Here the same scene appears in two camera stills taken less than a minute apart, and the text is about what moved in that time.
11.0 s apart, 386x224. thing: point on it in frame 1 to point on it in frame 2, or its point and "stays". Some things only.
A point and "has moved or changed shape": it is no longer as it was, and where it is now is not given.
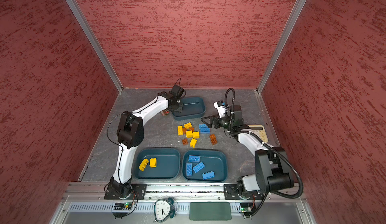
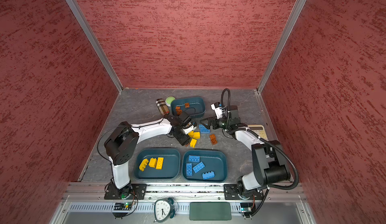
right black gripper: [215, 117] stays
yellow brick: [153, 162] stays
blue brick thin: [194, 158] stays
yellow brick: [143, 163] stays
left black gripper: [179, 110] to [185, 140]
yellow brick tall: [180, 131] has moved or changed shape
